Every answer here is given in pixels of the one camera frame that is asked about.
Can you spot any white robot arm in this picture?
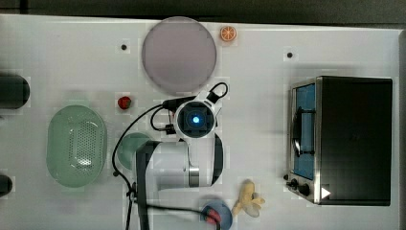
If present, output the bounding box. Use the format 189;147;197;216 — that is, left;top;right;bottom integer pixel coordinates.
133;92;223;230

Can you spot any green oval strainer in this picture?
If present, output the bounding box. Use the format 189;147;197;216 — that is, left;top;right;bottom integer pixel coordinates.
46;104;107;188

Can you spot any grey round plate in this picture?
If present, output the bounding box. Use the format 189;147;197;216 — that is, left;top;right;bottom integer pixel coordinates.
142;16;216;95

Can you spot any red strawberry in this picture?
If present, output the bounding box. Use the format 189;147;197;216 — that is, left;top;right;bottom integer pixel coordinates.
118;96;131;110

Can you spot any teal metal cup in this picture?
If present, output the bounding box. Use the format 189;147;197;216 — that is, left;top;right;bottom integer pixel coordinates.
117;132;149;171

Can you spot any orange half slice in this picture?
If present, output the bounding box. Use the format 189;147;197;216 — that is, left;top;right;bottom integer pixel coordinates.
220;26;237;42

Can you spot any peeled banana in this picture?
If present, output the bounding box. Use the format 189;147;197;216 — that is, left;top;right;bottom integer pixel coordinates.
232;179;265;218

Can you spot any red fruit in bowl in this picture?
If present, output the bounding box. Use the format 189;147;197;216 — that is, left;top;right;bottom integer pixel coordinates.
202;206;221;224

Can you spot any blue bowl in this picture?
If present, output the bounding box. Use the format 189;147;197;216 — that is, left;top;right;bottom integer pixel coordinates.
200;199;233;230

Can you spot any black toaster oven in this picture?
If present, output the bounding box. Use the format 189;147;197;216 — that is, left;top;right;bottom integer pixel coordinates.
283;76;393;206

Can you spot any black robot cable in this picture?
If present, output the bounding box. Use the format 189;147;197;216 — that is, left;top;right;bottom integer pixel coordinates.
111;81;230;230

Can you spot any black cylinder post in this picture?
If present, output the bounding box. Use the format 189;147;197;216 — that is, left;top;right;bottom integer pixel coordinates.
0;174;12;197
0;76;30;109

